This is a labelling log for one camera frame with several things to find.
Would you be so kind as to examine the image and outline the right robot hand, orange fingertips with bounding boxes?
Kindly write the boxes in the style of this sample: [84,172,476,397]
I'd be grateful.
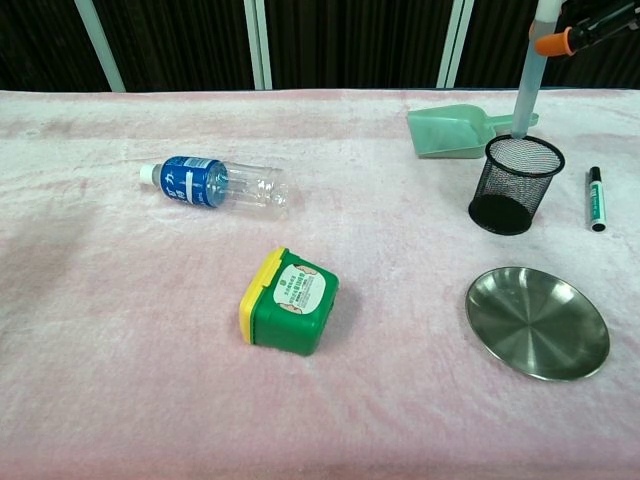
[534,0,640,57]

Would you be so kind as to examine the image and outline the clear test tube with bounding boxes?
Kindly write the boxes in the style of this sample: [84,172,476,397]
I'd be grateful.
[510,0,562,141]

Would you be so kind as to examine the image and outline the black mesh pen holder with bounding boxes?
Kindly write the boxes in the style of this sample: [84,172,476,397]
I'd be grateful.
[468,133,566,237]

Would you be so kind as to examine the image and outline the mint green plastic dustpan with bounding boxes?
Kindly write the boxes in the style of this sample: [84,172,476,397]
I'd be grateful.
[406,103,541,160]

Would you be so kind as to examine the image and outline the green and black marker pen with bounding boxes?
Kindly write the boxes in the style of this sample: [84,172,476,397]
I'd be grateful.
[585,166,609,232]

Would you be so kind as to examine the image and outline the round stainless steel plate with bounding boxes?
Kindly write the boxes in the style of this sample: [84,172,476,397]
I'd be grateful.
[464,266,612,382]

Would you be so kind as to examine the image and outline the green box with yellow lid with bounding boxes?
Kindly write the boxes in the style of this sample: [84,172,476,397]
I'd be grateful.
[238,246,340,357]

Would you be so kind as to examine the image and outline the clear bottle with blue label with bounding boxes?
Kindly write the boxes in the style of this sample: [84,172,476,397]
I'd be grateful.
[139,155,292,221]

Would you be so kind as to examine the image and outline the pink fleece table cloth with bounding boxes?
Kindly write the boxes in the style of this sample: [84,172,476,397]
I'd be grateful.
[0,88,640,480]

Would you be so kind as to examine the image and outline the white double frame post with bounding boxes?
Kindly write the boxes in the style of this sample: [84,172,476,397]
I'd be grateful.
[243,0,274,91]
[436,0,475,90]

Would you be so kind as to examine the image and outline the slanted white frame post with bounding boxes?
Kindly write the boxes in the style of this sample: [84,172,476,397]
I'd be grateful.
[74,0,127,93]

